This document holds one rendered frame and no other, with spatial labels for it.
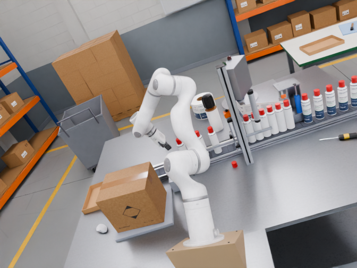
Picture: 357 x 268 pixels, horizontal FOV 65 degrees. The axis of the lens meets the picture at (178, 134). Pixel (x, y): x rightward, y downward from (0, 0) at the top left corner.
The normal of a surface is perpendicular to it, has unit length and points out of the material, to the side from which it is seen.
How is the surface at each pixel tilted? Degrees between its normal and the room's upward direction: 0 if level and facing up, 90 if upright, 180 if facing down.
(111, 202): 90
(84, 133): 94
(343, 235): 0
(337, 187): 0
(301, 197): 0
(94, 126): 94
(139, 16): 90
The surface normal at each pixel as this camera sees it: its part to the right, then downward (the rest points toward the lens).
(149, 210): -0.03, 0.54
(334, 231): -0.36, -0.80
